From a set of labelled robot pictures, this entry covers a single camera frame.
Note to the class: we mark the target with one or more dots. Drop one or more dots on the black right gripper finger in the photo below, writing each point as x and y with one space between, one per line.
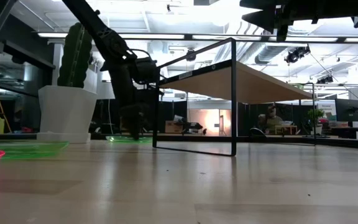
264 19
259 3

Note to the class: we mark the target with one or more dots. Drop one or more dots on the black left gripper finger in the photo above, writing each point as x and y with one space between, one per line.
140 119
127 121

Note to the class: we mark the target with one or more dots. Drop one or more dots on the translucent green plastic plate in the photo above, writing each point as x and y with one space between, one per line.
26 151
117 139
297 85

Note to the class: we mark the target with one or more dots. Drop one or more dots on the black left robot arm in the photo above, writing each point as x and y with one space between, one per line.
104 34

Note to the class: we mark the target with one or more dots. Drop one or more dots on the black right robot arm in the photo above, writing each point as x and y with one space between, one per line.
337 9

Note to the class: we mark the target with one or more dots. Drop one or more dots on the cardboard box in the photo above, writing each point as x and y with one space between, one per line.
172 127

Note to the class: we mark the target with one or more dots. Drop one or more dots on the black studio light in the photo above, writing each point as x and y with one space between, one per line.
323 80
295 55

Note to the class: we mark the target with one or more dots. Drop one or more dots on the white hexagonal plant pot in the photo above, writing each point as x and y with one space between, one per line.
67 115

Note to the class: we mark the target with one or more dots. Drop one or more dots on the long linear ceiling light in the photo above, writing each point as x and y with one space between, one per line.
154 36

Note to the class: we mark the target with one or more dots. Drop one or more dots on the green cactus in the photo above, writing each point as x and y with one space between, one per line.
73 62

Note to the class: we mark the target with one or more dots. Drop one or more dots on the white printed poster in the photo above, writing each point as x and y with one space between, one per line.
326 109

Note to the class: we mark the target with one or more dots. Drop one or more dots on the small potted green plant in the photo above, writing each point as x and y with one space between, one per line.
315 115

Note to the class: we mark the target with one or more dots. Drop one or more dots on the person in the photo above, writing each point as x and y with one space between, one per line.
272 123

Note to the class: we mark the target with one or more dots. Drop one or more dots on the low wooden bench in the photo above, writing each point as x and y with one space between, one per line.
286 127

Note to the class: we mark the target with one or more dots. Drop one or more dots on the black monitor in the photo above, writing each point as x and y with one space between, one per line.
348 110

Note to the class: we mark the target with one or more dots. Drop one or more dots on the silver ventilation duct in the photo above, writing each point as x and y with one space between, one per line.
269 54

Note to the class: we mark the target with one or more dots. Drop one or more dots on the black metal rig frame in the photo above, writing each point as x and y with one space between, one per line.
197 137

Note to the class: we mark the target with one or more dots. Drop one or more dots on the round black hanging camera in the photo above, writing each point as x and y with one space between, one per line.
190 56

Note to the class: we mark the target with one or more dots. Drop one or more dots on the wooden shelf with black frame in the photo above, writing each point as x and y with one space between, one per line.
244 87

